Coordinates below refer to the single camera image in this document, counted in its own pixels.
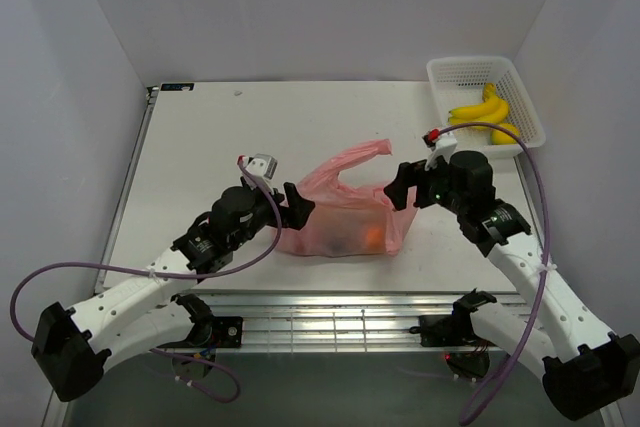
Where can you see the orange fake tangerine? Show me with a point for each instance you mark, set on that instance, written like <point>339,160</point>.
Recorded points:
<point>374,239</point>

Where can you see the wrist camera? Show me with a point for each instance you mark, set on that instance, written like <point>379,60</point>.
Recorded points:
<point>257,170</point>
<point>442,146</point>

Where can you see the yellow fake banana bunch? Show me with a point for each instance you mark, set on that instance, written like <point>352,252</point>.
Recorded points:
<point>493,109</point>

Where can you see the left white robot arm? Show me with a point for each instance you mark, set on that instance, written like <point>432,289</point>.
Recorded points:
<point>75,346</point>

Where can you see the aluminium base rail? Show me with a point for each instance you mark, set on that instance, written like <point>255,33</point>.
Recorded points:
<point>350,322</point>

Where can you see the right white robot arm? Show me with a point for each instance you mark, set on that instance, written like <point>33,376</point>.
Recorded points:
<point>582,363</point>

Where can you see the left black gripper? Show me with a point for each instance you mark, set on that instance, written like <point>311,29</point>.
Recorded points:
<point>295,215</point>

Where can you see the dark purple fake fruit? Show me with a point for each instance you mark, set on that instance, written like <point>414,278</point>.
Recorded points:
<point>337,248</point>

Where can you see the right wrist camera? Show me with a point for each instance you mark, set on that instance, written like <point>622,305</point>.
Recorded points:
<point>442,146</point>

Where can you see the yellow fake lemon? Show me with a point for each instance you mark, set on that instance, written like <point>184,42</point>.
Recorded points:
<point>505,134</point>

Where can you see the pink plastic bag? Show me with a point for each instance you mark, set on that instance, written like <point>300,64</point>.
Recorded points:
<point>346,212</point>

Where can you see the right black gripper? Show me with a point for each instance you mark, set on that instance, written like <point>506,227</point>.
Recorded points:
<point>411,174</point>

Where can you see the white plastic basket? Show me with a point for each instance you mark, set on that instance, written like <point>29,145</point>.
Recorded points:
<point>460,81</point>

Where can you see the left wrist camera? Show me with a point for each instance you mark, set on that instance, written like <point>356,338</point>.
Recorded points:
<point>257,170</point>

